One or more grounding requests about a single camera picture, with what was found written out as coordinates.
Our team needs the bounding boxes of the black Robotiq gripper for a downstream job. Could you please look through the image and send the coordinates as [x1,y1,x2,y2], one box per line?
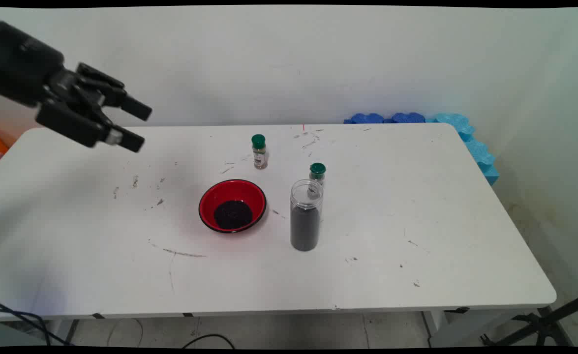
[0,15,152,153]

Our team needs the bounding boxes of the clear plastic jar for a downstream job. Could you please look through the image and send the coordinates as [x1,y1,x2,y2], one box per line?
[290,178,324,252]

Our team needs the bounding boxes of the red bowl black rim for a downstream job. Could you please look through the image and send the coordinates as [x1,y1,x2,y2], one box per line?
[198,179,268,234]

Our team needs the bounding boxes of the green cap spice bottle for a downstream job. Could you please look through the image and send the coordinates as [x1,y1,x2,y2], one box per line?
[251,134,269,170]
[308,163,327,199]

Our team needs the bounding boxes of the black grains heap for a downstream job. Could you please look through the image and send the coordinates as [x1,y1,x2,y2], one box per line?
[213,199,254,231]

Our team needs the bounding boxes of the white table leg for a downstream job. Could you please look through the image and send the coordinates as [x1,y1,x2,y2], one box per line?
[48,320,79,345]

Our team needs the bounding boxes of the light blue foam strip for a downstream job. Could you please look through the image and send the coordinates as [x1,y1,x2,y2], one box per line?
[426,113,500,186]

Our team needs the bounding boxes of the black tripod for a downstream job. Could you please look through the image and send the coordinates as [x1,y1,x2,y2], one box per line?
[480,291,578,347]

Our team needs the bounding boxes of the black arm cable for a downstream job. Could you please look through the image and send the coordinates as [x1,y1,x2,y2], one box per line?
[0,297,53,346]

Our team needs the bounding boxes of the thin grey floor cable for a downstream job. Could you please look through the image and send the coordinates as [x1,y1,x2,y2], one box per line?
[107,318,145,347]

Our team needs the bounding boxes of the black floor cable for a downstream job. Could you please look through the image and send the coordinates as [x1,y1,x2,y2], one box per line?
[183,334,236,349]

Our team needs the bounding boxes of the white table leg frame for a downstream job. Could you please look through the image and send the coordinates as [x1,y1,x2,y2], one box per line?
[421,310,516,348]

